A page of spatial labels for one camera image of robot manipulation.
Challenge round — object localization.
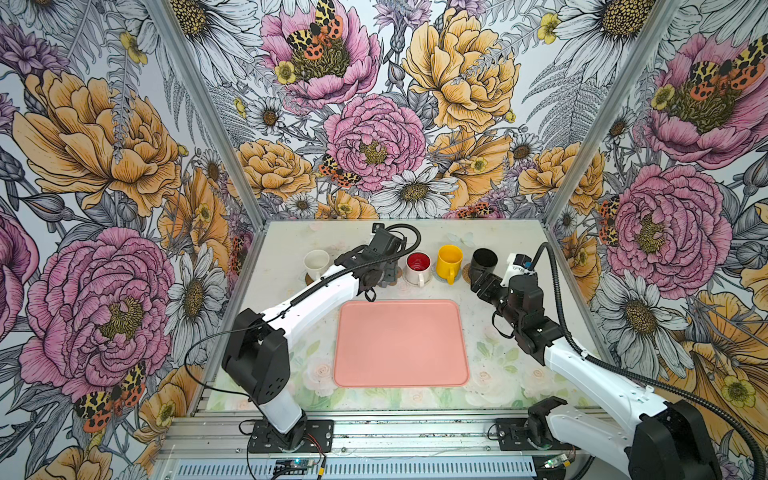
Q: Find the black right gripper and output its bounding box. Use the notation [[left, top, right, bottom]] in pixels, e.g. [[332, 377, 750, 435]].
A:
[[469, 267, 523, 330]]

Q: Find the white mug red inside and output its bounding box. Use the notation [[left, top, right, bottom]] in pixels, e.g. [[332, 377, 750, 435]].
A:
[[404, 252, 432, 288]]

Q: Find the black mug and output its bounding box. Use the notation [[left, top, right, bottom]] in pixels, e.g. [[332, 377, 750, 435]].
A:
[[468, 248, 498, 283]]

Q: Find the yellow mug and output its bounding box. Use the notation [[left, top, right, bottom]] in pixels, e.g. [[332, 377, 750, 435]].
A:
[[435, 244, 464, 285]]

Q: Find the cork paw print coaster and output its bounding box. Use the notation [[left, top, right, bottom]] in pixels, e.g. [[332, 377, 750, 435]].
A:
[[385, 266, 403, 286]]

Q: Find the round tan wicker coaster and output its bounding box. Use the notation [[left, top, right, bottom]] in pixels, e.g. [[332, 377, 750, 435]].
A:
[[462, 263, 472, 285]]

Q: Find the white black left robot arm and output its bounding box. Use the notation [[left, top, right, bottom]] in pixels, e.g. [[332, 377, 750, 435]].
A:
[[221, 222, 422, 444]]

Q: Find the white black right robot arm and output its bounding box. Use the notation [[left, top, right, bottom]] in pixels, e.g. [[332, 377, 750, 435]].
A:
[[468, 251, 722, 479]]

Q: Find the pink rectangular tray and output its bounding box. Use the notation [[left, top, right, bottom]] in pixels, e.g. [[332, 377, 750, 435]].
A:
[[333, 299, 470, 388]]

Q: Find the small green circuit board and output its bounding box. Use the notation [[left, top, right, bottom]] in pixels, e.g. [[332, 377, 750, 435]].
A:
[[271, 459, 327, 480]]

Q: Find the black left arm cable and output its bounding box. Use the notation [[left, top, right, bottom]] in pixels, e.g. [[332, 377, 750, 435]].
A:
[[182, 223, 422, 480]]

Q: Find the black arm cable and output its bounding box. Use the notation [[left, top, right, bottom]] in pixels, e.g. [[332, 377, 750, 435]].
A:
[[182, 223, 422, 480], [530, 241, 768, 480]]

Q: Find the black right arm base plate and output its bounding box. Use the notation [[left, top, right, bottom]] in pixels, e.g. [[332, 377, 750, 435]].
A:
[[488, 417, 579, 453]]

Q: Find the white vented cable duct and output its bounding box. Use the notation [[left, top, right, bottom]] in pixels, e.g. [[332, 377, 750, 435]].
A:
[[166, 456, 536, 479]]

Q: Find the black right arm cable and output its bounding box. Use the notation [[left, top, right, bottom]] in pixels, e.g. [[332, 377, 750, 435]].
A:
[[530, 241, 768, 480]]

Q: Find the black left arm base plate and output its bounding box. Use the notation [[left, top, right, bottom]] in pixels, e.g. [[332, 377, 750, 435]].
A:
[[247, 419, 335, 454]]

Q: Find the aluminium corner post left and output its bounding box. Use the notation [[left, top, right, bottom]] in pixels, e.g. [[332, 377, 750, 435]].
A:
[[147, 1, 266, 233]]

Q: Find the aluminium corner post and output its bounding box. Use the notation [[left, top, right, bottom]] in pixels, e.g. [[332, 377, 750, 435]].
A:
[[147, 1, 266, 233], [543, 0, 681, 228]]

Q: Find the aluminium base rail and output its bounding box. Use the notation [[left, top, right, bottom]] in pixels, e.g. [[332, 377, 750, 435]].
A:
[[156, 406, 633, 470]]

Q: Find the aluminium corner post right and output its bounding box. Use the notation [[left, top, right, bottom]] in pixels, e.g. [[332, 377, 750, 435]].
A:
[[543, 0, 681, 228]]

